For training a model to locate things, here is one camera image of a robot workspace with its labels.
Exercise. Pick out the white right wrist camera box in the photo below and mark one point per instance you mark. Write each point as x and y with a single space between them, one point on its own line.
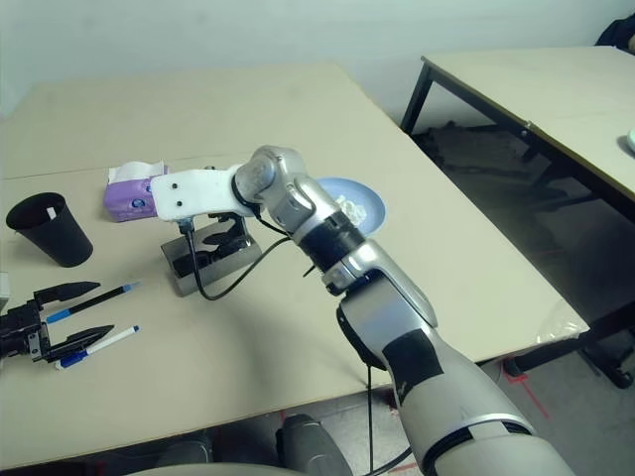
198 193

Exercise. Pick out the black plastic cup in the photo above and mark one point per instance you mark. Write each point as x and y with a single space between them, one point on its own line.
64 238

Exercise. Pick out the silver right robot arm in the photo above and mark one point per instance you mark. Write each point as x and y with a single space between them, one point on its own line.
397 297

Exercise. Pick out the white tissue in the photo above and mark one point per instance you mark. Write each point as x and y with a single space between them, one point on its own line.
354 208

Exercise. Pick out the white marker blue cap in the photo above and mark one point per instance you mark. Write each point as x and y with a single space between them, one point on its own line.
119 337

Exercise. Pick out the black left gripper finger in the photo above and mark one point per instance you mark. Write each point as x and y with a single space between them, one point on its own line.
84 339
69 291

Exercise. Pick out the blue plate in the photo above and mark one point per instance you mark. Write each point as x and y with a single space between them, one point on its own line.
367 198

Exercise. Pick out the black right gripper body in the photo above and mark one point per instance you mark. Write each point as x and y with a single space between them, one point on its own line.
235 228

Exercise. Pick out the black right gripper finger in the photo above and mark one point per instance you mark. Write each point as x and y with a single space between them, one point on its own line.
213 258
220 241

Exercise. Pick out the beige side table black legs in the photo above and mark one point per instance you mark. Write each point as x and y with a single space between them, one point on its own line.
546 89

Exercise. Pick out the purple tissue box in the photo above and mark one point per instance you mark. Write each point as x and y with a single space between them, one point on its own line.
124 198

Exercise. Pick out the black table frame bar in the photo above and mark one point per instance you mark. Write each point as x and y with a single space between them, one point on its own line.
546 354

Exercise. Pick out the grey left robot leg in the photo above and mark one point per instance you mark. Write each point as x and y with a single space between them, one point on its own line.
186 448

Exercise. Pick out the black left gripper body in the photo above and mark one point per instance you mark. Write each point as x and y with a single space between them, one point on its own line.
20 329

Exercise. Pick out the green plate with white scrap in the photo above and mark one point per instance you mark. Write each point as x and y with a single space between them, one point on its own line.
631 139

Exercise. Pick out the dark right robot leg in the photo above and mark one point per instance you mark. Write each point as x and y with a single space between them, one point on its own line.
312 446

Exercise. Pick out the black pen blue cap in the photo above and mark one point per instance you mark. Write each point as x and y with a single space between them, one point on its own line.
99 297

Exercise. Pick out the grey glasses case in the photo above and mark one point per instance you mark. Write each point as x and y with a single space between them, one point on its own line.
238 265

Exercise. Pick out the grey robot torso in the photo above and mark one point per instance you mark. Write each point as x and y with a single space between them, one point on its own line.
208 470

